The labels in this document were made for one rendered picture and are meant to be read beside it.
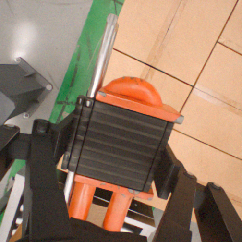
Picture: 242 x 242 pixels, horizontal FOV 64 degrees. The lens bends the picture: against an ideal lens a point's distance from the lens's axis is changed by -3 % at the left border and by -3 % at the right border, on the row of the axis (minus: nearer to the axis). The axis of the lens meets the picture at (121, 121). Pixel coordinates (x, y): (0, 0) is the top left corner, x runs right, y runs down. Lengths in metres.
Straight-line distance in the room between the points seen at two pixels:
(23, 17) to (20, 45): 0.18
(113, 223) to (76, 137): 0.11
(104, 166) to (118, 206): 0.06
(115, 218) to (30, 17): 1.44
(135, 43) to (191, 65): 0.25
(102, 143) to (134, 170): 0.04
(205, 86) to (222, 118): 0.17
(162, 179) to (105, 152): 0.05
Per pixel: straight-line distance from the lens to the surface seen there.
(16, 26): 1.58
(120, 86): 0.17
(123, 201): 0.21
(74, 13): 1.46
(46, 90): 1.47
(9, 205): 1.15
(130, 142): 0.17
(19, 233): 0.89
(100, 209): 0.26
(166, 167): 0.16
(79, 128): 0.17
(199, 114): 0.92
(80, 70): 1.41
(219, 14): 0.94
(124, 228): 1.17
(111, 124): 0.16
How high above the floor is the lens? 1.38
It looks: 75 degrees down
